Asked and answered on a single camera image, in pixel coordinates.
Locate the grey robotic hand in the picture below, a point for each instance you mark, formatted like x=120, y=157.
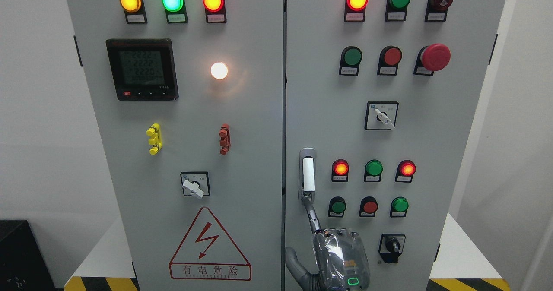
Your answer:
x=340, y=256

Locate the silver door handle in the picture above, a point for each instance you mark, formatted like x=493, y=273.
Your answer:
x=307, y=158

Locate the grey right cabinet door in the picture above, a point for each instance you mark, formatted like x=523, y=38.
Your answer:
x=326, y=111

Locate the grey cabinet door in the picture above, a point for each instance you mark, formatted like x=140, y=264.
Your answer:
x=245, y=184
x=326, y=111

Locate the grey left cabinet door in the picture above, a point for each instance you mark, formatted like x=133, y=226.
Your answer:
x=245, y=184

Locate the red push button lower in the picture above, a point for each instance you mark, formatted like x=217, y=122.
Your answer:
x=368, y=207

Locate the red push button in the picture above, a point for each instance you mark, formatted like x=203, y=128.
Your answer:
x=368, y=207
x=389, y=60

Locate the green push button lower right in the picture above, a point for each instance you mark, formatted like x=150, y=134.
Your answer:
x=399, y=207

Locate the red lit indicator middle left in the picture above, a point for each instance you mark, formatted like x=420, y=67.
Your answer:
x=340, y=169

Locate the green indicator middle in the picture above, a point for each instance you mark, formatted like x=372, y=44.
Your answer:
x=373, y=171

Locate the red lit indicator middle right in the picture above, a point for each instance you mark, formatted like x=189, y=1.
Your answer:
x=405, y=171

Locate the white platform hazard striped edge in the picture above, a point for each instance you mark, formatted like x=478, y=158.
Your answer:
x=460, y=266

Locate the red electric hazard warning sign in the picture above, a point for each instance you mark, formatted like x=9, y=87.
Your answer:
x=208, y=252

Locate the green push button upper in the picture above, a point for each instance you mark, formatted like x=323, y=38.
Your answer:
x=350, y=60

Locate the red push button upper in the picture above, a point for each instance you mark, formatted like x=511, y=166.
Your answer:
x=389, y=60

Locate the red emergency stop button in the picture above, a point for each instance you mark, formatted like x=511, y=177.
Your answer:
x=434, y=57

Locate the white lit indicator light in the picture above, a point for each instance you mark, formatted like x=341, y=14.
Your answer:
x=219, y=70

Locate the red lit indicator top right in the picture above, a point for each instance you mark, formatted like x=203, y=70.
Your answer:
x=354, y=10

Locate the green indicator top right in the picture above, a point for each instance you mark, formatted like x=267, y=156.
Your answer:
x=396, y=10

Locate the black digital power meter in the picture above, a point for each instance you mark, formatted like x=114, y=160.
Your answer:
x=143, y=69

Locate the dark red buzzer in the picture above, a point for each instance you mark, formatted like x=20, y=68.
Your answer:
x=437, y=10

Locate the red lit indicator light left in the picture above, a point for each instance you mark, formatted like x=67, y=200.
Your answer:
x=215, y=11

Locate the green lit indicator light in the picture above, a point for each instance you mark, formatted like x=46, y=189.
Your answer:
x=175, y=11

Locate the black box lower left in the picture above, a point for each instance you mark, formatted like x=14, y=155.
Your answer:
x=22, y=267

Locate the yellow indicator light top left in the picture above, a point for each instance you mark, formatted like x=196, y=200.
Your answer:
x=134, y=10

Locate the black selector switch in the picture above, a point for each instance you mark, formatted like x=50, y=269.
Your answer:
x=391, y=247

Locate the white selector switch upper right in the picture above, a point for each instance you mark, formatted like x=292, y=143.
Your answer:
x=381, y=115

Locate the white selector switch left door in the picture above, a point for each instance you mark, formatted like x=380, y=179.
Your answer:
x=195, y=184

